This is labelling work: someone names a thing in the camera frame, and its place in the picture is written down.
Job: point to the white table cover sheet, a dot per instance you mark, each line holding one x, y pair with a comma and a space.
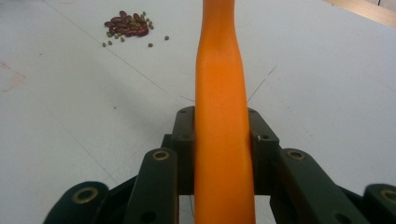
77, 109

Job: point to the wooden table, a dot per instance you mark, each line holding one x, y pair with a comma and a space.
367, 9

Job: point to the green mung beans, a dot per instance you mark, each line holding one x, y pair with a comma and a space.
150, 44

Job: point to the orange brush with grey bristles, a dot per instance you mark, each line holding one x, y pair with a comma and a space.
222, 124

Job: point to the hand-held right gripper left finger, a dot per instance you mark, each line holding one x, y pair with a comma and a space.
184, 146

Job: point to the pile of red kidney beans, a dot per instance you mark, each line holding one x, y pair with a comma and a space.
127, 26

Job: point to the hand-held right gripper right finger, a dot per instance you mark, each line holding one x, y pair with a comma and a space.
261, 146

